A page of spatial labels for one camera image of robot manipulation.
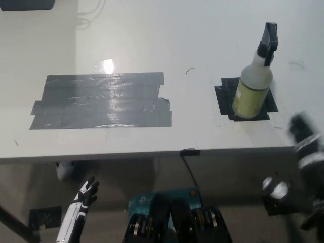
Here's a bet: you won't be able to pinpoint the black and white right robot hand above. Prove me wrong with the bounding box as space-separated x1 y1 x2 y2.
261 111 324 230

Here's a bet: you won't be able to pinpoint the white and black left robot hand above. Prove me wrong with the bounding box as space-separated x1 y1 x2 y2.
55 176 100 243

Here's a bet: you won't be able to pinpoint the spray bottle with yellow label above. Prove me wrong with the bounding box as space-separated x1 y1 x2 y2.
232 22 279 119

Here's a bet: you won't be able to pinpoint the black tape floor patch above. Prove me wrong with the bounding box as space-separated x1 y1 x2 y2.
28 205 62 230

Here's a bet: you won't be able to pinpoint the dark metal table leg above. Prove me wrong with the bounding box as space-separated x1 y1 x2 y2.
0 204 41 243

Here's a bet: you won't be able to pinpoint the teal router box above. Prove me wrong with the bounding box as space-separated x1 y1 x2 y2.
127 186 203 223

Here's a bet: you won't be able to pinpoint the black tape square mark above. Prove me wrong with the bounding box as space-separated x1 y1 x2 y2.
214 77 279 123

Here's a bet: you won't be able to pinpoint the dark grey box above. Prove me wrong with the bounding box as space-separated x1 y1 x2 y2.
0 0 56 11

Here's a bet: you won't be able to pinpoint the large grey duct tape patch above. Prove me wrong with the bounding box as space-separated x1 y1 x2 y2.
28 72 173 131

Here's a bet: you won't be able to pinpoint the thin black cable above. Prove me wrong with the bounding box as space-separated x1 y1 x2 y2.
182 154 200 189

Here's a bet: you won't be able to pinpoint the white cables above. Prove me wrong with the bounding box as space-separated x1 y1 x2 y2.
75 0 102 30

